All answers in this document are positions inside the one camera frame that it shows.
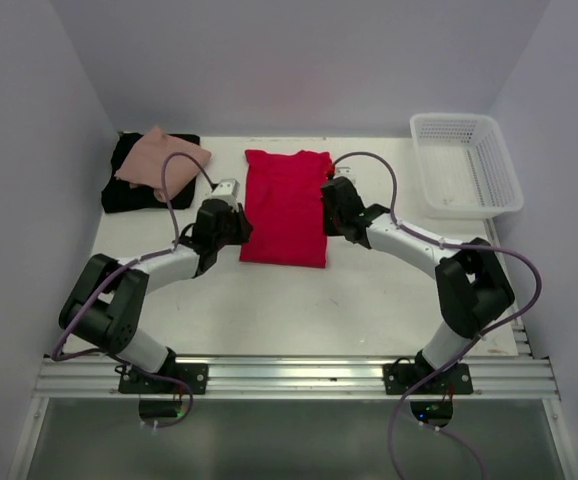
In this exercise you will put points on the aluminium rail frame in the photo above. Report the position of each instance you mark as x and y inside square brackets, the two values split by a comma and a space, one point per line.
[518, 377]

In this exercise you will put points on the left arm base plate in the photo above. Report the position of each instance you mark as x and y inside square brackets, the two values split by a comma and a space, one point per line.
[172, 378]

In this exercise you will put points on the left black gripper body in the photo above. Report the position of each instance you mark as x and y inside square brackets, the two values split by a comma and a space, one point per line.
[234, 232]

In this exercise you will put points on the red t shirt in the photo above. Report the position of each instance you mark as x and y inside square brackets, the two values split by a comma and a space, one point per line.
[283, 204]

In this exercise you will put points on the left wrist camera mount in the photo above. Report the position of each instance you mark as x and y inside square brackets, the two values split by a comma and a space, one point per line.
[227, 191]

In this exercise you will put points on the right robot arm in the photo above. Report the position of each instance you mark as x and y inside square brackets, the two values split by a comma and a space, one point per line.
[472, 288]

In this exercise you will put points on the white plastic basket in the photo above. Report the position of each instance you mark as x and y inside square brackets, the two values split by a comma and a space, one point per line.
[466, 171]

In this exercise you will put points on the folded pink t shirt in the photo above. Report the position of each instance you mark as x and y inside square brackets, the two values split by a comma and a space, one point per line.
[160, 161]

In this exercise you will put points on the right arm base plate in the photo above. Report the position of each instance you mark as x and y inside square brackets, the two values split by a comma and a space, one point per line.
[399, 376]

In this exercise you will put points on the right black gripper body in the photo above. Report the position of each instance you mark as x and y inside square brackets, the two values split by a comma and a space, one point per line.
[331, 221]

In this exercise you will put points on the folded black t shirt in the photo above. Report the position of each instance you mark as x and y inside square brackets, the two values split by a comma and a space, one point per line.
[118, 196]

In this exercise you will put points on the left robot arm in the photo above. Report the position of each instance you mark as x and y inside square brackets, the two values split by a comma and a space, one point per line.
[105, 305]

